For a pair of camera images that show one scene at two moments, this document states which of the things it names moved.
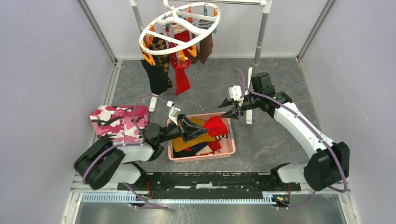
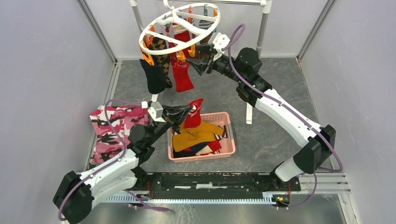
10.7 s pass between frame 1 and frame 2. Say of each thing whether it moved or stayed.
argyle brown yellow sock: stayed
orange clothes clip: stayed
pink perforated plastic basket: stayed
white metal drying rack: stayed
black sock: stayed
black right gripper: moved
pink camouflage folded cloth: stayed
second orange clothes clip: stayed
